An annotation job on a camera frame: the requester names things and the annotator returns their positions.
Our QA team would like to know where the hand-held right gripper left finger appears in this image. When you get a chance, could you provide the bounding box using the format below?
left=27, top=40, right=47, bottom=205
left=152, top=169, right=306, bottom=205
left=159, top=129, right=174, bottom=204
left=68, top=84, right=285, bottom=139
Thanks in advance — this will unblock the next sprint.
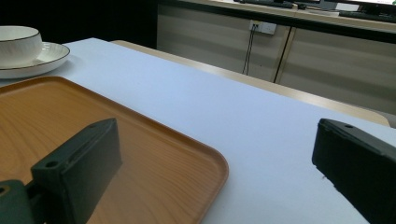
left=30, top=117, right=123, bottom=224

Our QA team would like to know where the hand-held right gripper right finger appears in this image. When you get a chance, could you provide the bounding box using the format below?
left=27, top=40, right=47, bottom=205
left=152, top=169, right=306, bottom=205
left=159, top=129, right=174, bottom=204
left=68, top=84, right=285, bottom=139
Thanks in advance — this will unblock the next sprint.
left=311, top=118, right=396, bottom=224

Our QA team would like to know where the wooden tray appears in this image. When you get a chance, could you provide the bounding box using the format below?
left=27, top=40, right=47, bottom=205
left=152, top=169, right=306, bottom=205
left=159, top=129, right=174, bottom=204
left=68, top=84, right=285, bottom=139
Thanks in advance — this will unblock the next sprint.
left=0, top=76, right=230, bottom=224

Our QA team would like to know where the beige cabinet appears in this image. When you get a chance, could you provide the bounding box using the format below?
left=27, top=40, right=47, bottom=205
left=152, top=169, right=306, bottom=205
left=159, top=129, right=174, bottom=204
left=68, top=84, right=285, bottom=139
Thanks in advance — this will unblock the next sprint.
left=156, top=0, right=396, bottom=116

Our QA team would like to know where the white plate with dark rim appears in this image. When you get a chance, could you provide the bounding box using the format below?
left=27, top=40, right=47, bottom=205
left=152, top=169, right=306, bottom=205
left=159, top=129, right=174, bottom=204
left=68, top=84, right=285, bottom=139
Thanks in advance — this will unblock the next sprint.
left=0, top=41, right=71, bottom=79

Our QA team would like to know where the white ribbed bowl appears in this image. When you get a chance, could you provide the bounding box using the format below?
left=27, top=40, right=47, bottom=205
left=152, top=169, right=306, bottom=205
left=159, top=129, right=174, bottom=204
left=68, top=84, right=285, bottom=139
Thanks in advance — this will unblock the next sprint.
left=0, top=25, right=44, bottom=69

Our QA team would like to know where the black keyboard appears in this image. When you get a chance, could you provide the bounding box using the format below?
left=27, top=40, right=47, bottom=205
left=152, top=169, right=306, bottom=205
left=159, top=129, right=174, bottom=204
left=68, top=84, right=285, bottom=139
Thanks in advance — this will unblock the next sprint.
left=233, top=0, right=295, bottom=9
left=338, top=10, right=396, bottom=24

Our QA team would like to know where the black cable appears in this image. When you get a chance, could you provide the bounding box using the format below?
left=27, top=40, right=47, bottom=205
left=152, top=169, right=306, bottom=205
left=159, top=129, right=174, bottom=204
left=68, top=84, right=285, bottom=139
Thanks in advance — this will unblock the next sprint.
left=242, top=24, right=260, bottom=76

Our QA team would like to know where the white wall socket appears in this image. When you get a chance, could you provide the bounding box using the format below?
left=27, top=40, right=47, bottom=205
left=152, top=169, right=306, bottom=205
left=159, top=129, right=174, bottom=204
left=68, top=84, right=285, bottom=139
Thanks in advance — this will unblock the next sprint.
left=248, top=20, right=277, bottom=35

